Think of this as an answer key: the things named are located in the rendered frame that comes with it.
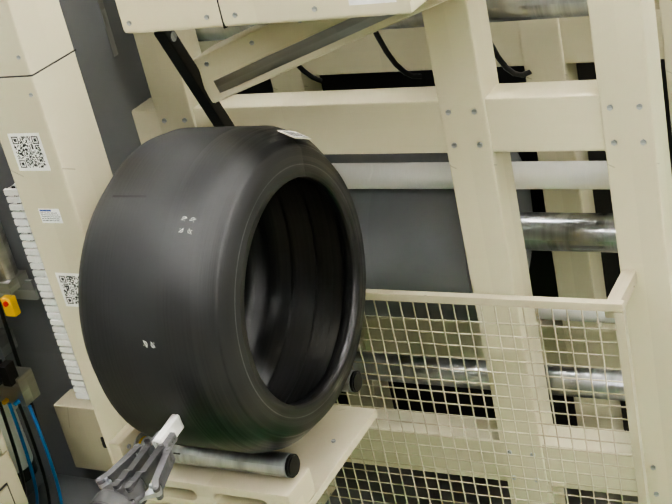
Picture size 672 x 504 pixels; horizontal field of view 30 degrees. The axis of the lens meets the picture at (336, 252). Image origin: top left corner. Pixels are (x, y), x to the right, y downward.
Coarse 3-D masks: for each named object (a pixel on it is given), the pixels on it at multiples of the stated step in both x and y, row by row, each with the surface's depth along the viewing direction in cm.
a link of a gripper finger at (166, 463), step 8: (168, 448) 208; (168, 456) 206; (160, 464) 205; (168, 464) 206; (160, 472) 203; (168, 472) 206; (152, 480) 202; (160, 480) 203; (152, 488) 200; (160, 496) 201
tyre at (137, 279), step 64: (192, 128) 231; (256, 128) 224; (128, 192) 215; (192, 192) 209; (256, 192) 212; (320, 192) 249; (128, 256) 209; (192, 256) 204; (256, 256) 262; (320, 256) 257; (128, 320) 209; (192, 320) 204; (256, 320) 262; (320, 320) 256; (128, 384) 214; (192, 384) 208; (256, 384) 213; (320, 384) 237; (256, 448) 222
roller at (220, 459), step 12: (144, 444) 243; (180, 456) 239; (192, 456) 238; (204, 456) 236; (216, 456) 235; (228, 456) 234; (240, 456) 233; (252, 456) 232; (264, 456) 231; (276, 456) 230; (288, 456) 229; (216, 468) 237; (228, 468) 235; (240, 468) 233; (252, 468) 232; (264, 468) 230; (276, 468) 229; (288, 468) 228
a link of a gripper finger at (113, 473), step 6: (138, 444) 211; (132, 450) 210; (138, 450) 210; (126, 456) 209; (132, 456) 209; (120, 462) 208; (126, 462) 208; (114, 468) 207; (120, 468) 208; (126, 468) 209; (108, 474) 206; (114, 474) 207; (96, 480) 206; (102, 480) 206; (114, 480) 207
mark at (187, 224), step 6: (186, 216) 206; (192, 216) 206; (198, 216) 206; (180, 222) 206; (186, 222) 206; (192, 222) 206; (180, 228) 206; (186, 228) 206; (192, 228) 205; (180, 234) 206; (186, 234) 205; (192, 234) 205
